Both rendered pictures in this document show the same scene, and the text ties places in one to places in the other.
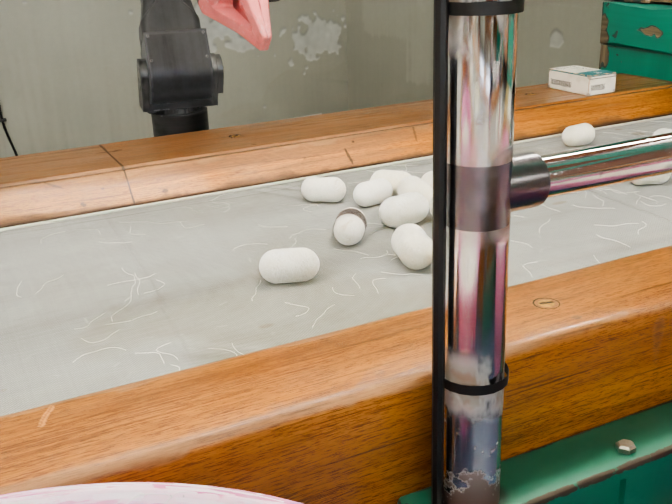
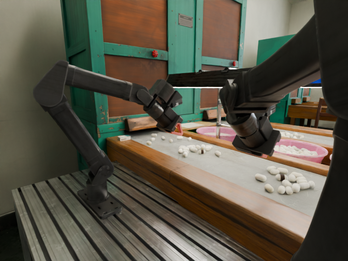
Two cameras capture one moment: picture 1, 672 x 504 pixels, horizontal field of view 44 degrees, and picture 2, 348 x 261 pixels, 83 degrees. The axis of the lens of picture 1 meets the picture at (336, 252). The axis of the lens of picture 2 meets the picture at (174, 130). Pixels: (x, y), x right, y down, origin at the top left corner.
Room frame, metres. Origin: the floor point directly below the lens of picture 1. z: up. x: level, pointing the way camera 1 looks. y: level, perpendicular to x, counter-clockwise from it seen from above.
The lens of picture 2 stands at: (0.83, 0.80, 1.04)
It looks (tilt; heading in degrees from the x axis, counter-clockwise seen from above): 12 degrees down; 256
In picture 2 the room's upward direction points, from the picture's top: straight up
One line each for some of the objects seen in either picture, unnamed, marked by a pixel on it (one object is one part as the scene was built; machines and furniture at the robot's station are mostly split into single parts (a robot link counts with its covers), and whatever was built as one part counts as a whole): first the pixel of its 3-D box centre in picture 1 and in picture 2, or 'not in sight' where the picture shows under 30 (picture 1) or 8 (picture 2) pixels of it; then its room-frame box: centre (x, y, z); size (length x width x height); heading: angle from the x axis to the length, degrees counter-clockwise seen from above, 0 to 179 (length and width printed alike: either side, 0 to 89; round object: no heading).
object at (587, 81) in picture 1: (581, 80); (124, 138); (0.85, -0.25, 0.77); 0.06 x 0.04 x 0.02; 26
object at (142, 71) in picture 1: (180, 83); (98, 171); (0.93, 0.16, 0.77); 0.09 x 0.06 x 0.06; 108
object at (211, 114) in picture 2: not in sight; (217, 113); (0.08, -0.72, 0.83); 0.30 x 0.06 x 0.07; 26
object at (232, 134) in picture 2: not in sight; (216, 138); (0.27, -0.33, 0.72); 0.27 x 0.27 x 0.10
